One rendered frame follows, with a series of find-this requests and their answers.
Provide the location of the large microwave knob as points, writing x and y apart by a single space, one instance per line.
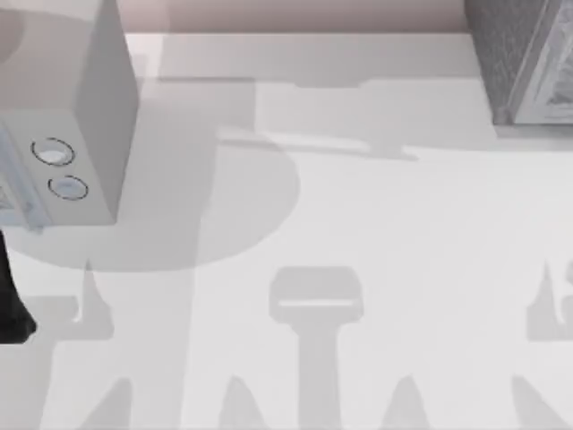
53 152

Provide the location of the small microwave knob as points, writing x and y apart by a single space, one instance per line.
68 187

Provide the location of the microwave oven door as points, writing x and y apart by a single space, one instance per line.
11 197

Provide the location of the pale microwave oven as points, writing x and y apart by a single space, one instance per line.
98 89

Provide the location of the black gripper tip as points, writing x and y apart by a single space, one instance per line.
10 313

